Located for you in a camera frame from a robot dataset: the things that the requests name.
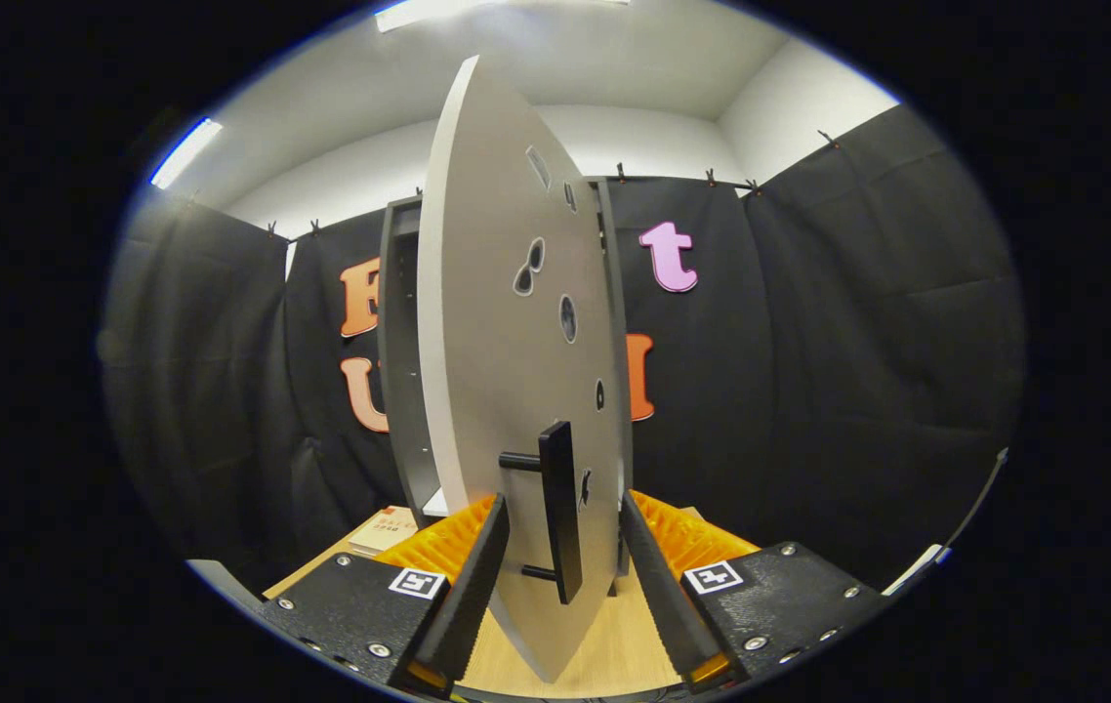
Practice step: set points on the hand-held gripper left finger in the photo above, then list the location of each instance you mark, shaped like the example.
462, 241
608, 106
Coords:
463, 596

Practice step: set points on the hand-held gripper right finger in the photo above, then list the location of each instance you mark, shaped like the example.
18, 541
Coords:
663, 596

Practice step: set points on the dark grey shoe cabinet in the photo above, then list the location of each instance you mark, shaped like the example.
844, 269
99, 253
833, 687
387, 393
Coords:
399, 371

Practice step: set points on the white cabinet shelf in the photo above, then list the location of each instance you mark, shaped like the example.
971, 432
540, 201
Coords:
435, 503

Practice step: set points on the beige cover book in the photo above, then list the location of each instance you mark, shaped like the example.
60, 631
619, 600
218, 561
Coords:
390, 532

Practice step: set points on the light grey board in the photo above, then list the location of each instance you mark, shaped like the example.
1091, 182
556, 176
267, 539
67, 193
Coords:
224, 586

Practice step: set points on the white sheet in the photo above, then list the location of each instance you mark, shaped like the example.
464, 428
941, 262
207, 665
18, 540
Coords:
915, 571

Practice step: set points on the black backdrop cloth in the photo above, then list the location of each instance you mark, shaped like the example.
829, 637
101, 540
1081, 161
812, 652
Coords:
809, 371

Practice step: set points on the thin black stand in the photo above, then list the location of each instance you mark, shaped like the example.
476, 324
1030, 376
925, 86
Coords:
980, 503

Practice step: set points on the ceiling light strip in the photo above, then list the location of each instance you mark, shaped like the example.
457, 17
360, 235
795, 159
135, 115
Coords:
186, 152

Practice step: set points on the ceiling light panel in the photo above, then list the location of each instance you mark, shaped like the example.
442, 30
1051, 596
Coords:
477, 10

